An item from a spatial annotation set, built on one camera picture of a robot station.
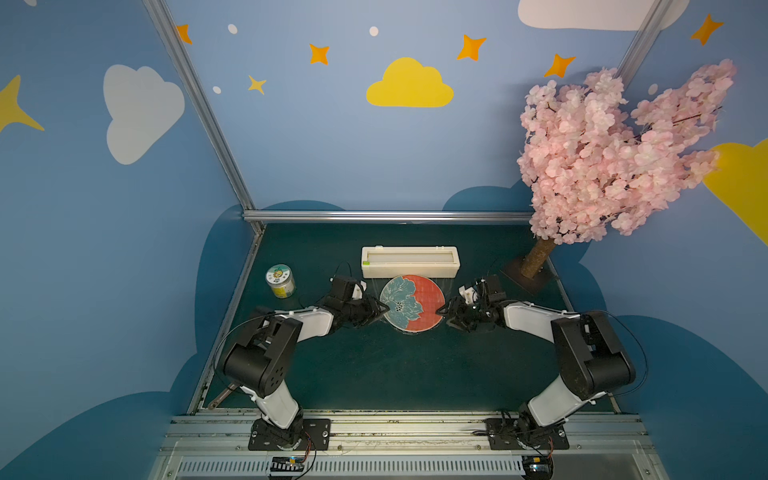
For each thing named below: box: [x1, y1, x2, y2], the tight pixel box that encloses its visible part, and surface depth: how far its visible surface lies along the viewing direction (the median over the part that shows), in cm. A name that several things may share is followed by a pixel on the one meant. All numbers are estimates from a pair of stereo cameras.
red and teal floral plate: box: [379, 274, 446, 333], surface depth 100 cm
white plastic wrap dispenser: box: [361, 245, 461, 279], surface depth 104 cm
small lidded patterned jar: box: [266, 264, 295, 299], surface depth 98 cm
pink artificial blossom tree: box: [517, 60, 735, 279], surface depth 67 cm
